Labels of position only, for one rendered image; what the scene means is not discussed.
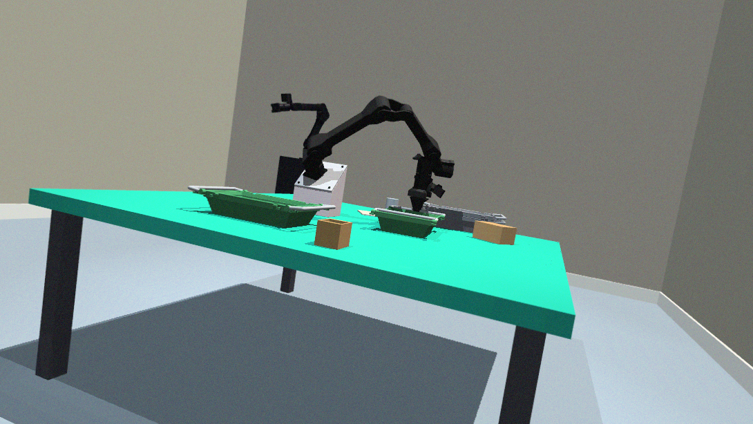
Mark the tan rectangular block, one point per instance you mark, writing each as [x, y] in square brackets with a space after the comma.
[496, 233]

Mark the green plastic tray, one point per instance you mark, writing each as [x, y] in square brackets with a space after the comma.
[405, 225]

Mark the brown open-top box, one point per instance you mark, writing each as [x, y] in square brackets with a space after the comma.
[333, 234]

